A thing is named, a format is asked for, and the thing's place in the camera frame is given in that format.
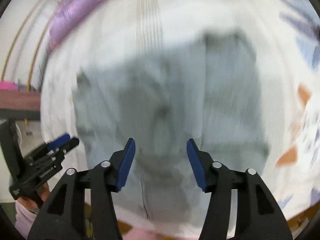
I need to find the grey zip hoodie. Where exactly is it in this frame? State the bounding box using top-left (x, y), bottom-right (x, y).
top-left (73, 33), bottom-right (268, 224)

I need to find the pink sleeved left forearm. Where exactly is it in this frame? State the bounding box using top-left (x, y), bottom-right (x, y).
top-left (15, 201), bottom-right (37, 239)

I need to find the wooden clothes rack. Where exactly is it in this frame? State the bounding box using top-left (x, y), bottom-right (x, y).
top-left (1, 0), bottom-right (57, 90)

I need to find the person left hand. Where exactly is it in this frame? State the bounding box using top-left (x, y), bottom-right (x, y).
top-left (17, 183), bottom-right (50, 213)

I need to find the red black hanging towel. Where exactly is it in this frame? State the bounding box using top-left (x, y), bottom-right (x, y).
top-left (0, 81), bottom-right (41, 121)

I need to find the floral white bed sheet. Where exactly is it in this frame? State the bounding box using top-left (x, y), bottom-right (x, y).
top-left (41, 0), bottom-right (319, 238)

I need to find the wooden bed frame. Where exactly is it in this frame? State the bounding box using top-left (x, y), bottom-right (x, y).
top-left (84, 202), bottom-right (315, 239)

